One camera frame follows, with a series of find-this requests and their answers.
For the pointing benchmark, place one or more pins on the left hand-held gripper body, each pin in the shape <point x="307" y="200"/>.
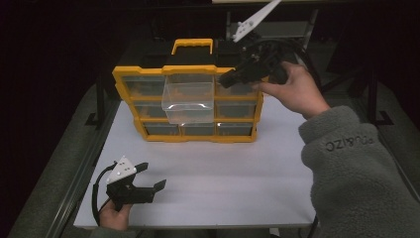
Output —
<point x="130" y="195"/>

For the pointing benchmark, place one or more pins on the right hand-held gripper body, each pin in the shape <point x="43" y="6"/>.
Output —
<point x="261" y="61"/>

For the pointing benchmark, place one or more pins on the clear plastic drawer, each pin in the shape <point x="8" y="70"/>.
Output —
<point x="188" y="95"/>

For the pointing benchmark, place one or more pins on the yellow drawer organizer cabinet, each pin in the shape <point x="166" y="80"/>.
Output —
<point x="194" y="138"/>

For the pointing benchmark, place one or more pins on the person's left hand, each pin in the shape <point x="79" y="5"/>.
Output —
<point x="114" y="218"/>

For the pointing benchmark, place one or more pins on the person's right hand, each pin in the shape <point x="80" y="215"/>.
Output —
<point x="297" y="91"/>

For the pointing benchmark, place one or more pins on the set of small clear drawers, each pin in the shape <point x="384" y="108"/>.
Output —
<point x="236" y="109"/>

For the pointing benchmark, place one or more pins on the grey desk with white legs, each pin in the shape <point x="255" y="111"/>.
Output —
<point x="284" y="29"/>

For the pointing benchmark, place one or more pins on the black metal stand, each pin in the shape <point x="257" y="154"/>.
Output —
<point x="100" y="99"/>
<point x="373" y="99"/>

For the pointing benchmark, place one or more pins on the metal frame rail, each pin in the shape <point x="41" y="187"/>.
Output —
<point x="82" y="172"/>
<point x="396" y="155"/>

